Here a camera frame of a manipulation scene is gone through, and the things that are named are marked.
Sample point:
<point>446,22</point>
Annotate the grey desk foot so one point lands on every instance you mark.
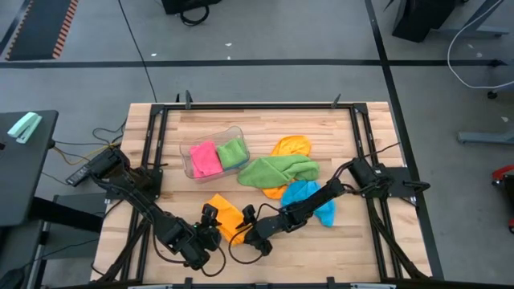
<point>486,137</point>

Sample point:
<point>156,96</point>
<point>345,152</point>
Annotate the red upholstered chair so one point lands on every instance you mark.
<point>504,176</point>

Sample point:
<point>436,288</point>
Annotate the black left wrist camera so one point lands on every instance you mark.
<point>209,212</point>

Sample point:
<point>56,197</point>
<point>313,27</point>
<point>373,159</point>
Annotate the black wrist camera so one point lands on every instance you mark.
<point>209,212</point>
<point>249,212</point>

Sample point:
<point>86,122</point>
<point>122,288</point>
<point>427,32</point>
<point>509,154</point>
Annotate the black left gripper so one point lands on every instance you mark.
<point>198,245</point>

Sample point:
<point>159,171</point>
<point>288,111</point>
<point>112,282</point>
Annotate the orange microfiber towel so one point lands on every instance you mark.
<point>229,216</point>
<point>293,145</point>

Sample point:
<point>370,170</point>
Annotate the black orange-edged floor mat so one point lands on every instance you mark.
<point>38,30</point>

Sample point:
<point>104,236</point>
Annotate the black chair caster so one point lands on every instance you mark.
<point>492,94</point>

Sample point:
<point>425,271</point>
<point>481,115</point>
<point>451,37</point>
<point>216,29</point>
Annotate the clear plastic bin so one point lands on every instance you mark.
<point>188,168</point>

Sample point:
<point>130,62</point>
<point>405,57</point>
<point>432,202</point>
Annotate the black office desk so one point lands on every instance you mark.
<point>24,176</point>

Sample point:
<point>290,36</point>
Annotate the green microfiber towel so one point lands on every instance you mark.
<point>277,170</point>
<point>233,153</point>

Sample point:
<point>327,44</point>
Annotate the mint green stapler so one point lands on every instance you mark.
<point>24,127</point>

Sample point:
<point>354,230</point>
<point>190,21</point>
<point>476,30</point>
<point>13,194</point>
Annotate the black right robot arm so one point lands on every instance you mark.
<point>321,196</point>

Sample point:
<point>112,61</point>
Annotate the grey desk leg frame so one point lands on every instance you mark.
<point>474,31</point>

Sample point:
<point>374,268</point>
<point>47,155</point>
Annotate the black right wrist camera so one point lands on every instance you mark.
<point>249,212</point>

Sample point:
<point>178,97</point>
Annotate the pink microfiber towel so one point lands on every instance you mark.
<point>205,158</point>

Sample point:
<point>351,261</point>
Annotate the black power adapter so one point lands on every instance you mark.
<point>78,175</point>

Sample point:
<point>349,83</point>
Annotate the black computer tower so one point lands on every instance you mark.
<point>421,18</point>
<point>188,5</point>

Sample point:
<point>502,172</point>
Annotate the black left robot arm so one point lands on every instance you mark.
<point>140,200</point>

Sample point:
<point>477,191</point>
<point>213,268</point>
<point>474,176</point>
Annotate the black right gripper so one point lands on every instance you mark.
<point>261,237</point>

